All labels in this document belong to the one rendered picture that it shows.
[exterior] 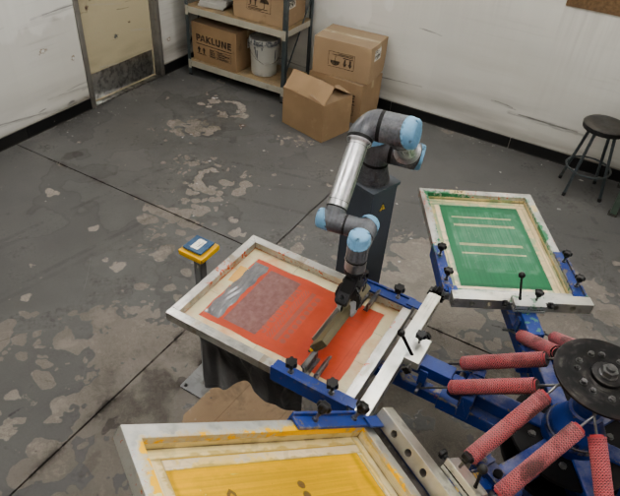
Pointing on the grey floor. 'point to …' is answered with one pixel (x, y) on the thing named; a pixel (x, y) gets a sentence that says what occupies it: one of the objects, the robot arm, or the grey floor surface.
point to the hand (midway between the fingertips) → (345, 312)
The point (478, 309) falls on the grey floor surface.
